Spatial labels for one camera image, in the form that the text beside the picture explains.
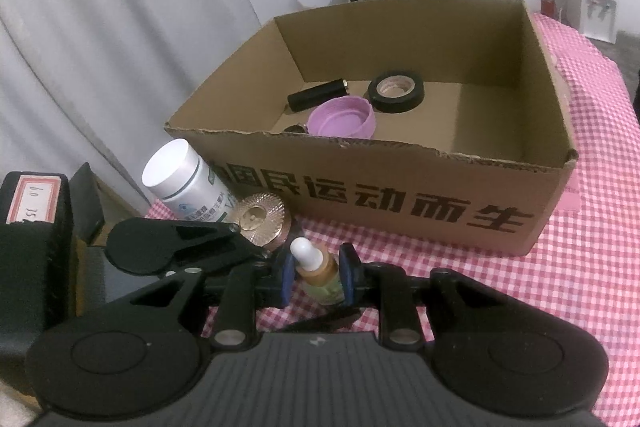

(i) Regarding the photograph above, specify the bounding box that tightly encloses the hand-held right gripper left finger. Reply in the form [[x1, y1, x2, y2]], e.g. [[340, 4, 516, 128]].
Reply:
[[129, 252, 301, 351]]

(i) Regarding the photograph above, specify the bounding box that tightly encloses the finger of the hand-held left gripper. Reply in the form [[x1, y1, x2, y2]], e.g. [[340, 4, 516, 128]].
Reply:
[[106, 217, 274, 279]]

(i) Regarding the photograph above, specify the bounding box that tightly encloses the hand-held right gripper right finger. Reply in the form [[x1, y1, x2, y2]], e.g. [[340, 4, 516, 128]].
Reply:
[[337, 243, 506, 351]]

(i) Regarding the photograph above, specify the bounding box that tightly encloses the dropper bottle with white bulb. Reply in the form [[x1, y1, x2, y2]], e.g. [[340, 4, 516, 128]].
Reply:
[[290, 237, 347, 308]]

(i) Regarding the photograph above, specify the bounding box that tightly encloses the white pill bottle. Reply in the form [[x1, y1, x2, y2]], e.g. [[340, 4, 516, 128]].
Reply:
[[141, 139, 239, 226]]

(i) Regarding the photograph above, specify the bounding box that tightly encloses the brown cardboard box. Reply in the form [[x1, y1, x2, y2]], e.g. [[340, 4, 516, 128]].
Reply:
[[164, 0, 580, 258]]

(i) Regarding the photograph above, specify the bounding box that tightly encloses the purple plastic lid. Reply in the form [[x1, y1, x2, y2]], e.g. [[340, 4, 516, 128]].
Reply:
[[306, 96, 377, 140]]

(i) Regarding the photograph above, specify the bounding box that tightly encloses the black tape roll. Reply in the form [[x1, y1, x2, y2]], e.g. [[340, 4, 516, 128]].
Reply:
[[368, 70, 426, 113]]

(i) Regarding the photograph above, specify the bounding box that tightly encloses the black cylinder tube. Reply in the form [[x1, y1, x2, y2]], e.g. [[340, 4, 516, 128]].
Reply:
[[287, 78, 350, 113]]

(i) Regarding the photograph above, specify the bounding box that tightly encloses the white curtain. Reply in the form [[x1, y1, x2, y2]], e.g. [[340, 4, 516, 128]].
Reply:
[[0, 0, 347, 224]]

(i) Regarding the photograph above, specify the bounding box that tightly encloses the pink checkered tablecloth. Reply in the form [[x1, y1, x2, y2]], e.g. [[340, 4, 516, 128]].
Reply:
[[145, 12, 640, 427]]

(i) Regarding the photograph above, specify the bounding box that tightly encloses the pink printed packet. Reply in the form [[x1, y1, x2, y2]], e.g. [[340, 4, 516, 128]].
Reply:
[[562, 159, 585, 214]]

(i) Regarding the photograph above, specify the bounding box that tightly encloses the white water dispenser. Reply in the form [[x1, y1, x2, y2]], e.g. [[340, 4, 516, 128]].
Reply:
[[570, 0, 621, 43]]

